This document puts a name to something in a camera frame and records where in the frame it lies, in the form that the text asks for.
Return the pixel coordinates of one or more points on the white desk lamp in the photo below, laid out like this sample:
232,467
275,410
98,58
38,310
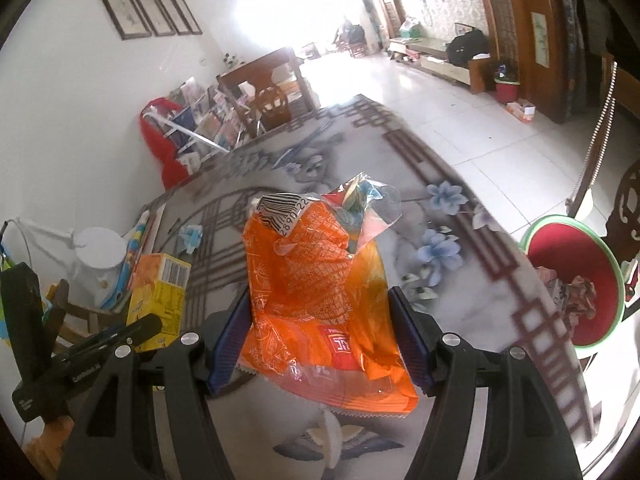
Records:
100,250

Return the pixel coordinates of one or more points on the orange box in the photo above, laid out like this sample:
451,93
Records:
520,111

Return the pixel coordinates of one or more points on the printed tablecloth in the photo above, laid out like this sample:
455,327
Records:
350,150

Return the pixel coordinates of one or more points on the framed scroll picture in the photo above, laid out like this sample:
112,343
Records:
540,39

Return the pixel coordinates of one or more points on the low TV stand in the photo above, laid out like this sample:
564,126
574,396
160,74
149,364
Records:
440,62

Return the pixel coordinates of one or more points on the black bag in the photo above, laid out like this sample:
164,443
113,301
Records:
467,45

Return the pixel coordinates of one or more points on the wooden door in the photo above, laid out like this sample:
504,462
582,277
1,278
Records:
520,25

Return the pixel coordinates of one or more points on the paper ball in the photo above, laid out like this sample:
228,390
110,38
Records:
581,295

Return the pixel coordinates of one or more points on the white beaded strand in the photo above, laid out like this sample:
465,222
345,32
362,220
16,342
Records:
600,125

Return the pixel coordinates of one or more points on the red bin with green rim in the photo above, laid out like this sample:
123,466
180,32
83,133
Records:
560,245

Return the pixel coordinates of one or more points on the wooden dining chair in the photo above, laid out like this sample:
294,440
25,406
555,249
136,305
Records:
265,67
90,312

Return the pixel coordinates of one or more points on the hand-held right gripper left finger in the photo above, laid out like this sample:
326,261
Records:
227,345

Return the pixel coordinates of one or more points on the blue crumpled wrapper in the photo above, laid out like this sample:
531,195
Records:
191,237

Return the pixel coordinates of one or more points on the colourful children's book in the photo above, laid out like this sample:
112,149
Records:
132,255

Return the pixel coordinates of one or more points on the person's left forearm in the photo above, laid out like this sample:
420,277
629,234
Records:
47,445

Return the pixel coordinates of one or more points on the green and white bag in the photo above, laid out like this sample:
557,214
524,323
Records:
410,27

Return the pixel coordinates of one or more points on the red cloth bag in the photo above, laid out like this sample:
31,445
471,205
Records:
160,160

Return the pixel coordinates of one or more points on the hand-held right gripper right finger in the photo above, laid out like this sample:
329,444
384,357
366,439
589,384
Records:
410,340

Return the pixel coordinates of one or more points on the dark framed wall picture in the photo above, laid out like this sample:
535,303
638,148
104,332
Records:
150,7
171,10
120,5
187,14

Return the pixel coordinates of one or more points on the blue patterned board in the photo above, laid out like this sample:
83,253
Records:
570,35

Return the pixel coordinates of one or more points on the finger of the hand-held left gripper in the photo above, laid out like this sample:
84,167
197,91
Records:
57,310
125,335

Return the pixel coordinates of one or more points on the yellow carton box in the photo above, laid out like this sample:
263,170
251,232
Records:
160,285

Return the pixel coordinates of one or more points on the orange snack bag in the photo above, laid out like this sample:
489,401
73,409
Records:
310,300

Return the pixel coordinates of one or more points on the small red waste bin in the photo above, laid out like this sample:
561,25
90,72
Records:
506,92

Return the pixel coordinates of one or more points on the dark wooden armchair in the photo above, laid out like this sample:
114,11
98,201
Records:
352,35

